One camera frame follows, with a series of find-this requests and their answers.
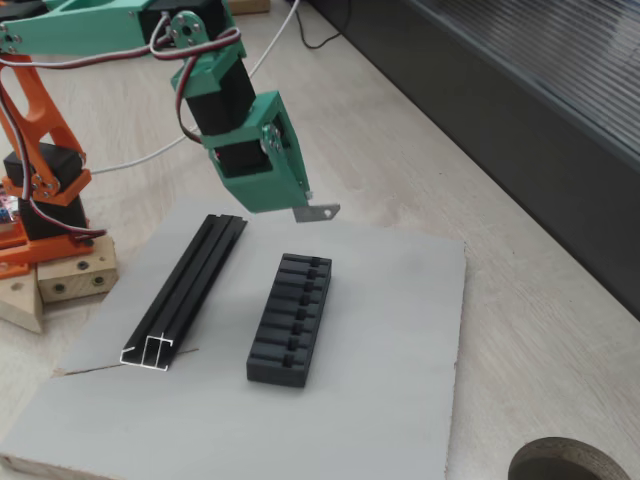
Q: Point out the small metal bracket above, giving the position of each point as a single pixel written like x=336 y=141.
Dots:
x=315 y=212

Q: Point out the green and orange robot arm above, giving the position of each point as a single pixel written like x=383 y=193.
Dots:
x=75 y=35

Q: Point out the black slotted holder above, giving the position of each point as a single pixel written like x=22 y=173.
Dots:
x=290 y=325

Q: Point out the light wooden beam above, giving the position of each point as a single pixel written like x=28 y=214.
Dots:
x=250 y=6

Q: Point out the wooden base block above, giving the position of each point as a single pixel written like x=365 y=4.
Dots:
x=75 y=280

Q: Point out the grey board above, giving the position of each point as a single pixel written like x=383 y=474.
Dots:
x=375 y=400

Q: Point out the pale wooden plank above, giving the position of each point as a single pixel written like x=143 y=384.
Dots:
x=20 y=305

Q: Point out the black aluminium rail profile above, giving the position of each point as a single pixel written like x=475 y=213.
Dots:
x=195 y=280

